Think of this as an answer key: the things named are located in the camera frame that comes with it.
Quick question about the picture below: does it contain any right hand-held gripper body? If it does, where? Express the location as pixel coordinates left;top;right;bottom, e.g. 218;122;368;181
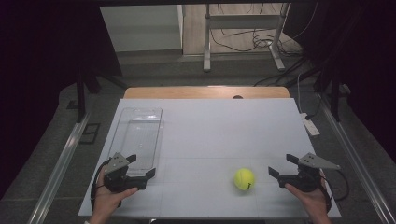
277;152;341;192

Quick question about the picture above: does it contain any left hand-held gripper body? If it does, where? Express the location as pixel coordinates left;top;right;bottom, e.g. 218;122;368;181
103;152;148;193

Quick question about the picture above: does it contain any clear plastic tray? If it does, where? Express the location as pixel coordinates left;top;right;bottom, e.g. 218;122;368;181
106;106;163;180

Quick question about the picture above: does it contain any yellow tennis ball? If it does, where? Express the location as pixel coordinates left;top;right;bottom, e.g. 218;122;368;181
233;167;256;191

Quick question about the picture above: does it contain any person's right hand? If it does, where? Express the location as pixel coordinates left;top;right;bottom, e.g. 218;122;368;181
284;183;332;224

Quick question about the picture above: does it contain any person's left hand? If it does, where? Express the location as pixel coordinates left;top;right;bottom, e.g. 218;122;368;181
91;169;139;220

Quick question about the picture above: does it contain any white power strip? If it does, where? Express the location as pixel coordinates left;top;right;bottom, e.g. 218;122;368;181
300;112;321;137

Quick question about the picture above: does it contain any white table cover board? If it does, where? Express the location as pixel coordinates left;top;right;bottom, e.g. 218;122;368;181
78;97;342;218

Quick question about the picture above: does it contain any black metal stand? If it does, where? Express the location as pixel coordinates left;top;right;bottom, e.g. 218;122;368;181
313;62;344;122
75;69;129;123

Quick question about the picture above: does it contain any dark curtain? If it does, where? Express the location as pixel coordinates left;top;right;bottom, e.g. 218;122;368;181
284;0;396;157
0;0;123;197

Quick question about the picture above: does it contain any white cabinet panel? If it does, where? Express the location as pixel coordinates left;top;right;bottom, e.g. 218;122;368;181
99;4;185;53

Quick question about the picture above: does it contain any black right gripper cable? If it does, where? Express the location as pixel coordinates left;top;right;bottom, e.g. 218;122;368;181
319;169;350;203

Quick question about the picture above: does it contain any aluminium rail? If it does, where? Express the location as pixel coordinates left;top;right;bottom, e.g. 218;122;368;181
319;92;396;224
27;112;92;224

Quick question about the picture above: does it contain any black plug cable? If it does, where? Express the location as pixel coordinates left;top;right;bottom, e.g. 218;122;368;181
304;94;322;121

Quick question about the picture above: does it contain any thin white cable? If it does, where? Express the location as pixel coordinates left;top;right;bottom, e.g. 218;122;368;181
296;73;304;114

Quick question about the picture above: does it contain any bundle of black floor cables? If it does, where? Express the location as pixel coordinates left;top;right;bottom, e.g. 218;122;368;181
209;3;312;88

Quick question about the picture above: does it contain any white metal desk frame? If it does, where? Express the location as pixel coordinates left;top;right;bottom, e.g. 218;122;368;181
203;3;291;73

